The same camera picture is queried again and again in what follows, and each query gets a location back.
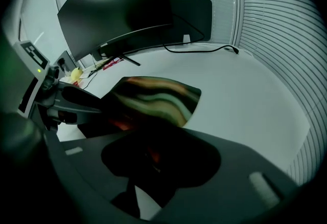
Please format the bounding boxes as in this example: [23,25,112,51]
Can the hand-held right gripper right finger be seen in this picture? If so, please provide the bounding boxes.
[150,127,305,221]

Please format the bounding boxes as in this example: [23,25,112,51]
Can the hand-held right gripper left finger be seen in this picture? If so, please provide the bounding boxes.
[44,129,157,203]

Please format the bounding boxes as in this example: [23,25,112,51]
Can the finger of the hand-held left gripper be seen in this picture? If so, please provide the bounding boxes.
[62,86,103,109]
[54,106,103,126]

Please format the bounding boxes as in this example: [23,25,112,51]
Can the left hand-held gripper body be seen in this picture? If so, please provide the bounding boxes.
[12,39,67,131]

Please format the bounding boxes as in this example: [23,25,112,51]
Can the dark striped patterned cloth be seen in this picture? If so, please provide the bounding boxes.
[77,75,202,140]

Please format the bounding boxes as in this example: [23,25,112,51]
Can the yellow plush toy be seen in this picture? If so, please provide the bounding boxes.
[69,66,84,81]

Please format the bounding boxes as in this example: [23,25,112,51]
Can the black webcam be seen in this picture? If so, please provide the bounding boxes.
[57,50,78,69]

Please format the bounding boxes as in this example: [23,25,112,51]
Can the red and white leaflet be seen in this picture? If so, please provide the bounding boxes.
[102,57,125,72]

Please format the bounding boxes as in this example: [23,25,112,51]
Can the large black computer monitor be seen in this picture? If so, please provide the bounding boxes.
[56,0,175,66]

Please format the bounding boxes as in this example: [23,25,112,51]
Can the black flat panel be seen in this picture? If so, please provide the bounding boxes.
[169,0,214,45]

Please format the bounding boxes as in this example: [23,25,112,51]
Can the thin black cable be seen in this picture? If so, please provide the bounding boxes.
[82,55,114,89]

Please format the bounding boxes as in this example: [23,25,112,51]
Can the thick black cable with plug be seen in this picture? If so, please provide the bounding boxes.
[162,12,240,55]

